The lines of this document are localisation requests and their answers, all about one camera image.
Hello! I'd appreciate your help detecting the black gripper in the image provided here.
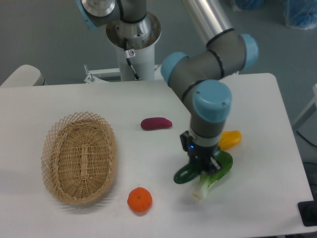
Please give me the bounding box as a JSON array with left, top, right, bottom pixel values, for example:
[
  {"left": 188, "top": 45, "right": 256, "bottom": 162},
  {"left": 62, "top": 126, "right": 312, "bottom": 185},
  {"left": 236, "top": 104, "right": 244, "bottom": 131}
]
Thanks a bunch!
[{"left": 180, "top": 130, "right": 222, "bottom": 175}]

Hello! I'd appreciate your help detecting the dark green cucumber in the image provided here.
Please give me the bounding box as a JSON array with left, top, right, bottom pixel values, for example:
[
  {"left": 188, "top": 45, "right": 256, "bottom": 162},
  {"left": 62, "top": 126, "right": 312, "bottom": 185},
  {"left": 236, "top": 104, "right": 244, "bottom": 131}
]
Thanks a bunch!
[{"left": 173, "top": 146, "right": 221, "bottom": 184}]

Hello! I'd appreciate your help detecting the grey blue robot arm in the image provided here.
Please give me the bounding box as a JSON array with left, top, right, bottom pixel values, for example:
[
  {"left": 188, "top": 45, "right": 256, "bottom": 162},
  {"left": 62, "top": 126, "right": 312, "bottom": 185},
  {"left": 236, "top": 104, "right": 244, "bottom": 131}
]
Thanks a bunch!
[{"left": 76, "top": 0, "right": 258, "bottom": 183}]

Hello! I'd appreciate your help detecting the green bok choy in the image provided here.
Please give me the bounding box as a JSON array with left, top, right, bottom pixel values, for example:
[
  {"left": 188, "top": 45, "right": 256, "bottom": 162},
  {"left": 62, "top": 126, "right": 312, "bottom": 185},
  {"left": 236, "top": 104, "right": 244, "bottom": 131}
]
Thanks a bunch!
[{"left": 192, "top": 150, "right": 233, "bottom": 201}]

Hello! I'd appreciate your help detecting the yellow bell pepper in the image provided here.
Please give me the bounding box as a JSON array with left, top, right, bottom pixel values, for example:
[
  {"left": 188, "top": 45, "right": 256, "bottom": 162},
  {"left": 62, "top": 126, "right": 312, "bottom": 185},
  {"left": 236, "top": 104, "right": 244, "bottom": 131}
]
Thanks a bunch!
[{"left": 219, "top": 130, "right": 242, "bottom": 151}]

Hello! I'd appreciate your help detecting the purple sweet potato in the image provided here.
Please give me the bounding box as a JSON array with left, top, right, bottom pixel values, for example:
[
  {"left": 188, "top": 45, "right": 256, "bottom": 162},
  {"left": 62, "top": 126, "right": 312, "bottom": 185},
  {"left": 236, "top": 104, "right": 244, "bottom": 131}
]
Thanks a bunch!
[{"left": 140, "top": 117, "right": 173, "bottom": 130}]

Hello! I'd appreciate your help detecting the orange tangerine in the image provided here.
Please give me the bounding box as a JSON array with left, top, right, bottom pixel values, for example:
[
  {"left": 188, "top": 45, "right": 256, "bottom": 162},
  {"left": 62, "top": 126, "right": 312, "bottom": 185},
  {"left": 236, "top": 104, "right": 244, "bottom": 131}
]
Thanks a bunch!
[{"left": 127, "top": 187, "right": 153, "bottom": 213}]

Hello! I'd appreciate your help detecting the black device at edge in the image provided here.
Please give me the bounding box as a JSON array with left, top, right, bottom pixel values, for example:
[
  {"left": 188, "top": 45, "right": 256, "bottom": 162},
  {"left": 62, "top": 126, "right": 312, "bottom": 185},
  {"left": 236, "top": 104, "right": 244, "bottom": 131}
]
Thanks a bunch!
[{"left": 298, "top": 201, "right": 317, "bottom": 227}]

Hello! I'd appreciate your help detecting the woven wicker basket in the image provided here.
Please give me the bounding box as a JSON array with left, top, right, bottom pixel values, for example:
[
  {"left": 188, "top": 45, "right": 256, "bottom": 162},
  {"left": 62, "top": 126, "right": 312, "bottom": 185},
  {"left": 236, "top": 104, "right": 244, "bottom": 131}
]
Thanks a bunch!
[{"left": 41, "top": 112, "right": 117, "bottom": 205}]

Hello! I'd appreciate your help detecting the blue plastic bag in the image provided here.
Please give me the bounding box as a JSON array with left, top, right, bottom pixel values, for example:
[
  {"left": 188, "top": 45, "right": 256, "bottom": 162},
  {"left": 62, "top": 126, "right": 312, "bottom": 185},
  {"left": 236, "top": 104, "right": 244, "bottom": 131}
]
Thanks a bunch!
[{"left": 283, "top": 0, "right": 317, "bottom": 30}]

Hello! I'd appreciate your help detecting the white chair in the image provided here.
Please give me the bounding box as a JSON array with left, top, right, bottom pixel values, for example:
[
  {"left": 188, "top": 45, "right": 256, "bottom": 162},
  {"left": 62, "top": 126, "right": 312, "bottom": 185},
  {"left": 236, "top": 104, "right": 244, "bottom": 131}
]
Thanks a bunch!
[{"left": 0, "top": 64, "right": 47, "bottom": 88}]

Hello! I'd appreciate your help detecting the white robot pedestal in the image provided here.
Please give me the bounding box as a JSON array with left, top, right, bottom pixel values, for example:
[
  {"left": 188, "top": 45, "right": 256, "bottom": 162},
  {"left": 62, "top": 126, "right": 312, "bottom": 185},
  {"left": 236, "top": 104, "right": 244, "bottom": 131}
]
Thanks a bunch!
[{"left": 84, "top": 12, "right": 162, "bottom": 83}]

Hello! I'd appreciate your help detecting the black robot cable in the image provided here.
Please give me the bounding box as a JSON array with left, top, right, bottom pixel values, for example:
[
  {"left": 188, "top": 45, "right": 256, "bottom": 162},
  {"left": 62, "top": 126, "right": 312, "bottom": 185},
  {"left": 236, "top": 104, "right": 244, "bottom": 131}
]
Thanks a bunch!
[{"left": 123, "top": 37, "right": 141, "bottom": 81}]

